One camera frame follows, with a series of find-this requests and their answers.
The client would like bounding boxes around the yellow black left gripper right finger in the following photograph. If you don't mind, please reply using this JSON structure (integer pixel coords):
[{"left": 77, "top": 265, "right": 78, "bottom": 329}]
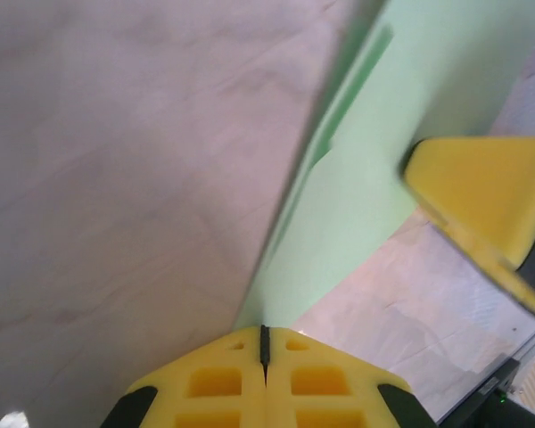
[{"left": 267, "top": 325, "right": 437, "bottom": 428}]

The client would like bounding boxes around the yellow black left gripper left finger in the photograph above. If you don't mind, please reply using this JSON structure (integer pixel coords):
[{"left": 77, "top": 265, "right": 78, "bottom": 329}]
[{"left": 100, "top": 325, "right": 266, "bottom": 428}]

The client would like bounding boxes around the light green paper sheet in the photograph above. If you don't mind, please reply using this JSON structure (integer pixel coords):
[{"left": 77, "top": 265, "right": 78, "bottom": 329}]
[{"left": 234, "top": 0, "right": 535, "bottom": 333}]

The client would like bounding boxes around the long aluminium base rail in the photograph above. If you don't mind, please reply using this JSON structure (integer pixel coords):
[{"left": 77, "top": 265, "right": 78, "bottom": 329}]
[{"left": 436, "top": 327, "right": 535, "bottom": 423}]

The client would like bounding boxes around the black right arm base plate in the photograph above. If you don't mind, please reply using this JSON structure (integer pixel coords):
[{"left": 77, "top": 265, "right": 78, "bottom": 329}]
[{"left": 467, "top": 356, "right": 525, "bottom": 405}]

